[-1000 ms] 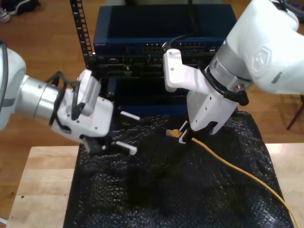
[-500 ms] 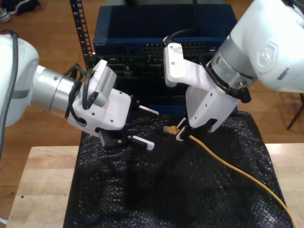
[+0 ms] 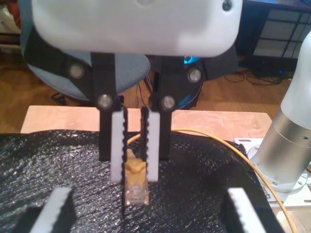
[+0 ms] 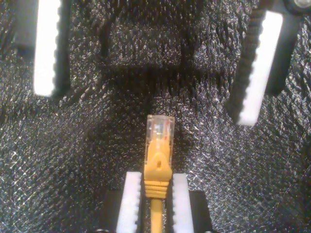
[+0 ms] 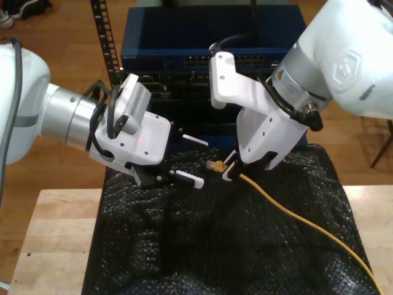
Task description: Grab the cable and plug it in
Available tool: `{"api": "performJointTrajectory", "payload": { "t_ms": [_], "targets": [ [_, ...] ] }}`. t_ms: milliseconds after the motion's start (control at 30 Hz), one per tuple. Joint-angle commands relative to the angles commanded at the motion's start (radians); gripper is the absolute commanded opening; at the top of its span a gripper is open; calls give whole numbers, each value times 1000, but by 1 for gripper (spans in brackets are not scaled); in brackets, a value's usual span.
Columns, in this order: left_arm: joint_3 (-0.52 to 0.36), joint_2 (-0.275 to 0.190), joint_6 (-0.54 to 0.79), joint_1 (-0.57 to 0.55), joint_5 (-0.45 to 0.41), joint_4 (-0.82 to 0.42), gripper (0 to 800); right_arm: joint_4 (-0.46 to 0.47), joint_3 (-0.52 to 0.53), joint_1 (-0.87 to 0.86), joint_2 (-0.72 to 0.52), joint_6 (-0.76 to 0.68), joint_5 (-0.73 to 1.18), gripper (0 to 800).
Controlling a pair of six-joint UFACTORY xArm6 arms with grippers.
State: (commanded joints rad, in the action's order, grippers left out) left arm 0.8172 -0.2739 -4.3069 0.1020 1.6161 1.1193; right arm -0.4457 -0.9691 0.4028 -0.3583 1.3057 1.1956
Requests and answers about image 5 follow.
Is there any yellow network cable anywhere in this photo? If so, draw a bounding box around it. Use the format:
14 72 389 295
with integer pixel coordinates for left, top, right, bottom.
204 159 384 295

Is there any blue base board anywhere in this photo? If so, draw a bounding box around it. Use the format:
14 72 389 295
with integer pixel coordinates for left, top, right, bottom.
196 132 309 151

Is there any black rack server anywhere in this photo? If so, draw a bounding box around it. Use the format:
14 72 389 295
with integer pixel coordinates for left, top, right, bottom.
122 71 277 102

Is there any black bubble wrap mat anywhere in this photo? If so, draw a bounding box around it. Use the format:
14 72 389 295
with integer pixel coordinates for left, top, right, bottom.
82 144 380 295

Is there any white sneaker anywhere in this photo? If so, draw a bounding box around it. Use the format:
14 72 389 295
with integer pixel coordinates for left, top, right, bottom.
0 9 15 30

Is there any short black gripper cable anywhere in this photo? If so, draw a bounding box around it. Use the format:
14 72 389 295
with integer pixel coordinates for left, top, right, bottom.
85 80 124 154
257 76 324 132

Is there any blue network switch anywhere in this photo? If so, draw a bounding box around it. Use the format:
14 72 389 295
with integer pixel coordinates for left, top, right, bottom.
120 6 308 72

